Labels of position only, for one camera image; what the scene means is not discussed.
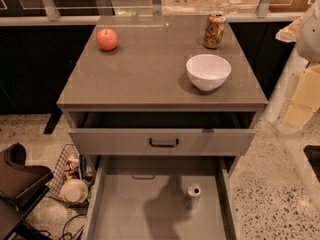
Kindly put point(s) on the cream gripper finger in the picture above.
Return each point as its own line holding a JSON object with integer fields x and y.
{"x": 305, "y": 100}
{"x": 289, "y": 33}

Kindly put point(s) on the silver redbull can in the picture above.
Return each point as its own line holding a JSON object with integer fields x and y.
{"x": 192, "y": 196}

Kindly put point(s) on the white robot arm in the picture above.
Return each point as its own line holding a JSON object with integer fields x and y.
{"x": 305, "y": 32}

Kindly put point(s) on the brown patterned drink can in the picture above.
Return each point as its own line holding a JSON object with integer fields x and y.
{"x": 214, "y": 29}

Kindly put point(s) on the grey drawer cabinet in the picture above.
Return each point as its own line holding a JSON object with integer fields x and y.
{"x": 147, "y": 73}

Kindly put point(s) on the grey middle drawer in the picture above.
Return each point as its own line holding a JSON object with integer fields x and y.
{"x": 142, "y": 198}

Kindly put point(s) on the grey drawer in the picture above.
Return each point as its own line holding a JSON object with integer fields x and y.
{"x": 164, "y": 133}
{"x": 142, "y": 198}

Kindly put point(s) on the grey top drawer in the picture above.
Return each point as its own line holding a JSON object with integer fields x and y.
{"x": 164, "y": 133}

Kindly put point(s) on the red apple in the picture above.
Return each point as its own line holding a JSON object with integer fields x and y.
{"x": 107, "y": 39}

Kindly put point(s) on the snack bag in basket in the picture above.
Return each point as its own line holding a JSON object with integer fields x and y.
{"x": 71, "y": 170}

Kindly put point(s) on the white bowl in basket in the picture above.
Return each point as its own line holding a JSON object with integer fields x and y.
{"x": 74, "y": 191}

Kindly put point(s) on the black chair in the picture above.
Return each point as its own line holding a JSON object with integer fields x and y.
{"x": 21, "y": 188}

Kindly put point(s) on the black top drawer handle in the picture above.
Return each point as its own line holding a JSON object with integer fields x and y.
{"x": 161, "y": 143}

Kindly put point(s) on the black wire basket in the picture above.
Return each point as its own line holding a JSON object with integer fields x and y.
{"x": 56, "y": 183}

